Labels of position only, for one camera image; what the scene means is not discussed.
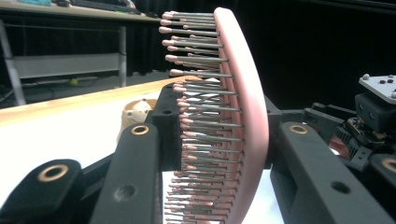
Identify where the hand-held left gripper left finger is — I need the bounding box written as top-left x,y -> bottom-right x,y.
146,83 -> 185,172

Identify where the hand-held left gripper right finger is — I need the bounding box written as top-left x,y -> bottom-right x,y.
264,96 -> 283,171

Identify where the pink hairbrush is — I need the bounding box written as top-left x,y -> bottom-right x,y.
158,7 -> 270,224

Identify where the white toy figure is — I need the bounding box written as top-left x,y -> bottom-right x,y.
131,98 -> 154,123

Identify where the black keyboard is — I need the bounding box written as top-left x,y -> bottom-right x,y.
69,0 -> 141,15

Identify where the teal object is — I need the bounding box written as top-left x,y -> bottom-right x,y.
18,0 -> 52,7

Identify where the wooden top metal frame table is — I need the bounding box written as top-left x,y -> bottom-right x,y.
0,0 -> 163,106

